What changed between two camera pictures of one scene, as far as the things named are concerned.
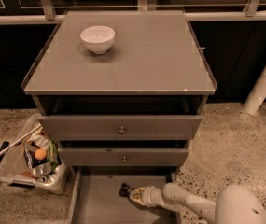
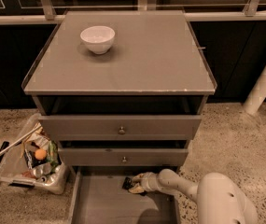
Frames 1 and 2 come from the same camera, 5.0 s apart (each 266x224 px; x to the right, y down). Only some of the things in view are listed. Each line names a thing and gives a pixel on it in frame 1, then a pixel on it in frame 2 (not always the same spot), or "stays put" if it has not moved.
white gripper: (147, 196) -> (147, 182)
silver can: (42, 169) stays put
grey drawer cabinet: (121, 92) stays put
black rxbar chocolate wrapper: (125, 190) -> (128, 183)
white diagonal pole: (265, 83) stays put
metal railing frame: (45, 12) stays put
